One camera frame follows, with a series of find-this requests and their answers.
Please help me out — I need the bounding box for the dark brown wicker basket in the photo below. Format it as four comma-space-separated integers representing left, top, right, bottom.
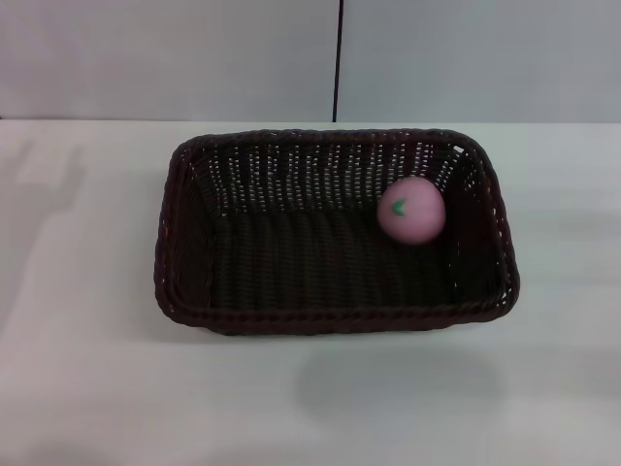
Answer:
153, 126, 521, 337

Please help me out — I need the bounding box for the pink toy peach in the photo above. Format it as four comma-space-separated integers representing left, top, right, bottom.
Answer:
376, 176, 447, 246

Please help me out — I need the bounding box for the black vertical wall strip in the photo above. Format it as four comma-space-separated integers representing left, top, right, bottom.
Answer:
331, 0, 346, 123

